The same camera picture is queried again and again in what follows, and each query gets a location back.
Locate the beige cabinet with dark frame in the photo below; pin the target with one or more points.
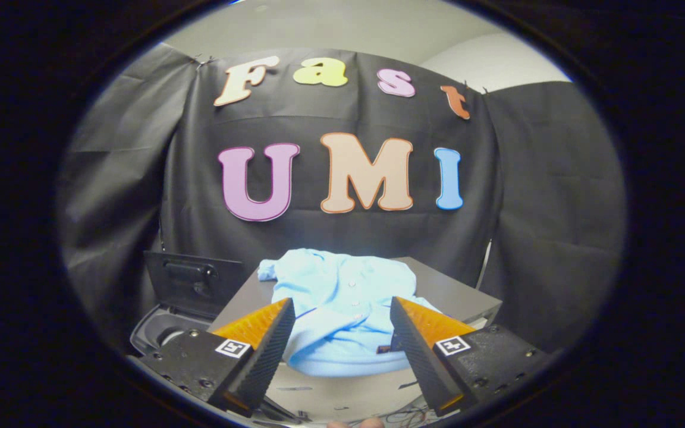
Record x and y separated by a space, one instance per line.
455 294

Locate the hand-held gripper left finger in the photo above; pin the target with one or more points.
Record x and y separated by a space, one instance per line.
268 356

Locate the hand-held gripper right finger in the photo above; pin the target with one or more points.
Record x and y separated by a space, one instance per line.
420 356

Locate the light blue shirt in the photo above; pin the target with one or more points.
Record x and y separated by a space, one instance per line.
342 309

